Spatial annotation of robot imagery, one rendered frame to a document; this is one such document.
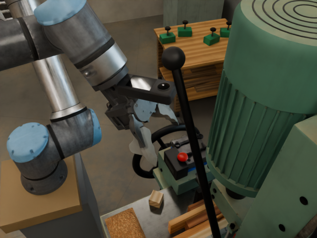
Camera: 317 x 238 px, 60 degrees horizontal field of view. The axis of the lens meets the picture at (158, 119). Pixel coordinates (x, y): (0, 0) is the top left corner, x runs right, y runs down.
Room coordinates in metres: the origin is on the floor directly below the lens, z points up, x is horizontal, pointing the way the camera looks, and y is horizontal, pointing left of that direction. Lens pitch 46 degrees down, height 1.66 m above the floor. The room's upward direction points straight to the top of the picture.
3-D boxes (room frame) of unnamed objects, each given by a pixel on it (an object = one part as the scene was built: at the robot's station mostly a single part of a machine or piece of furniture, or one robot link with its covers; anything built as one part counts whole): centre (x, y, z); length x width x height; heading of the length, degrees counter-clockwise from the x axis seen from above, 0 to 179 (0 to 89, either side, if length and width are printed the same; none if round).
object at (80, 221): (0.65, 0.49, 0.27); 0.30 x 0.30 x 0.55; 18
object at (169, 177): (0.49, -0.09, 0.91); 0.15 x 0.14 x 0.09; 116
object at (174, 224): (0.34, -0.13, 0.93); 0.22 x 0.01 x 0.06; 116
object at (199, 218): (0.35, -0.18, 0.92); 0.23 x 0.02 x 0.04; 116
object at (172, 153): (0.49, -0.08, 0.99); 0.13 x 0.11 x 0.06; 116
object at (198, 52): (1.92, -0.35, 0.32); 0.66 x 0.57 x 0.64; 107
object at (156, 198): (0.38, 0.01, 0.92); 0.03 x 0.03 x 0.03; 69
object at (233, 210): (0.31, -0.19, 1.03); 0.14 x 0.07 x 0.09; 26
